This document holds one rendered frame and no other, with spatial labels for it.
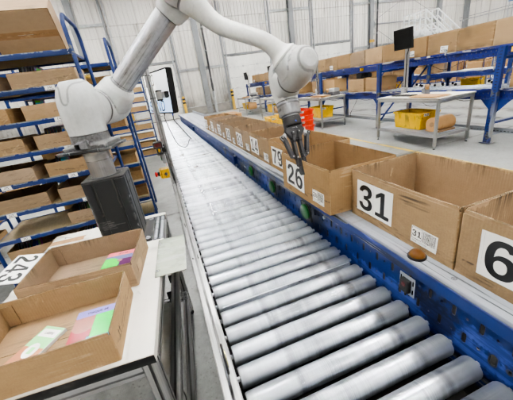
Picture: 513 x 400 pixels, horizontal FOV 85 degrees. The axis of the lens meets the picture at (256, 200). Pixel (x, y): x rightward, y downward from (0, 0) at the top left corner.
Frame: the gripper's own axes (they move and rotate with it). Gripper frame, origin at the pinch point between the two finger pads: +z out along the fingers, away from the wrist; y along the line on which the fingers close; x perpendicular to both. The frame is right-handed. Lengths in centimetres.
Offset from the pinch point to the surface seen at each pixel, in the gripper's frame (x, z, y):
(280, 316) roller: 28, 41, 31
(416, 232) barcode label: 42.0, 25.7, -8.2
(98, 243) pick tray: -32, 11, 88
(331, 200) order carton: 15.4, 14.5, -0.5
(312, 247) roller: 3.3, 32.0, 5.5
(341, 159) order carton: -15.1, 1.3, -28.0
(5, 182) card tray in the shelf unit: -134, -42, 162
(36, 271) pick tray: -21, 14, 107
